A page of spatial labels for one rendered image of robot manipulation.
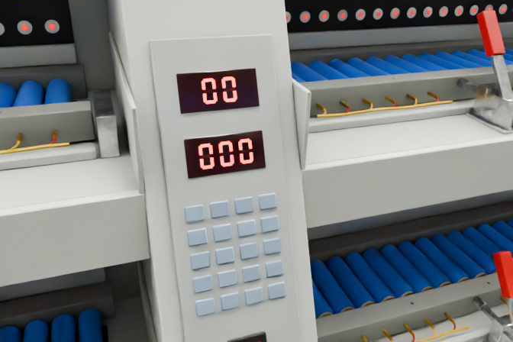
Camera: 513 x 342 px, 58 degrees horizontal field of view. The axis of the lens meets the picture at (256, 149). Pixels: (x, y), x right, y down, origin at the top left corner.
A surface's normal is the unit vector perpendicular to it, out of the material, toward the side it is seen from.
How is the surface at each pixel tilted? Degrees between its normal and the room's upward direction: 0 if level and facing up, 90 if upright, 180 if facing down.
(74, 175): 23
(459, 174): 113
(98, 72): 90
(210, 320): 90
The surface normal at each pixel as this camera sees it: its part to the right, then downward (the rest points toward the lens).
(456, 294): 0.03, -0.90
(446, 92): 0.32, 0.42
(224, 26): 0.31, 0.04
